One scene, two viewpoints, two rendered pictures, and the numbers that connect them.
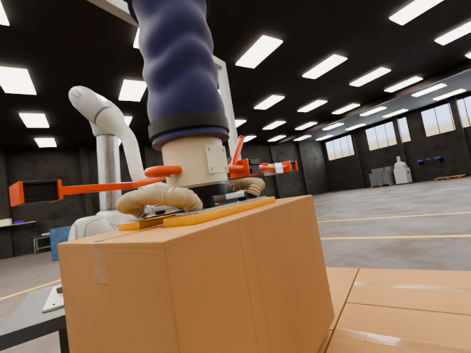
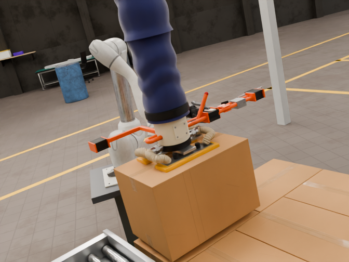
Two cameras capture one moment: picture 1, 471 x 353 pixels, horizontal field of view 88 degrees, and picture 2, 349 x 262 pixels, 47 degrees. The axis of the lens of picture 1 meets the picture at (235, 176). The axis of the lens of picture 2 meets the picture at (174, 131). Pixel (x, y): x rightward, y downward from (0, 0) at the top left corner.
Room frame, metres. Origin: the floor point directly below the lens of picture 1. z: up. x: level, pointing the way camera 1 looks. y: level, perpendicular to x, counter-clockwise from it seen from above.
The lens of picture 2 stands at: (-1.09, -0.67, 1.70)
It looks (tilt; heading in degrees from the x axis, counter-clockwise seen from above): 17 degrees down; 23
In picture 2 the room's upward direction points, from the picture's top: 13 degrees counter-clockwise
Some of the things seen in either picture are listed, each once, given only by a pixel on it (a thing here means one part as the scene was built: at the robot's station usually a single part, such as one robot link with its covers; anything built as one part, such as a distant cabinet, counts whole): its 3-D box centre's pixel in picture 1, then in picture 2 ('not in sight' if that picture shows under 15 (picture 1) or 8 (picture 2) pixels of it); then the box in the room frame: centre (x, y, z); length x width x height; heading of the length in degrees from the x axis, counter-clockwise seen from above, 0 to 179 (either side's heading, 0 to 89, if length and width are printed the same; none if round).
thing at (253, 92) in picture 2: (287, 167); (255, 94); (1.17, -0.25, 1.12); 0.08 x 0.07 x 0.05; 144
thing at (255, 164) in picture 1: (244, 169); (209, 114); (0.89, -0.04, 1.11); 0.10 x 0.08 x 0.06; 54
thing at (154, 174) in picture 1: (211, 175); (188, 115); (0.92, 0.09, 1.11); 0.93 x 0.30 x 0.04; 144
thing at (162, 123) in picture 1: (189, 132); (166, 109); (0.69, 0.11, 1.23); 0.23 x 0.23 x 0.04
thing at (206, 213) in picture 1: (228, 203); (187, 153); (0.64, 0.03, 1.01); 0.34 x 0.10 x 0.05; 144
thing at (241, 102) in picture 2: (272, 169); (238, 103); (1.07, -0.17, 1.11); 0.07 x 0.07 x 0.04; 54
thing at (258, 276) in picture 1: (219, 286); (188, 187); (0.70, 0.09, 0.78); 0.60 x 0.40 x 0.40; 144
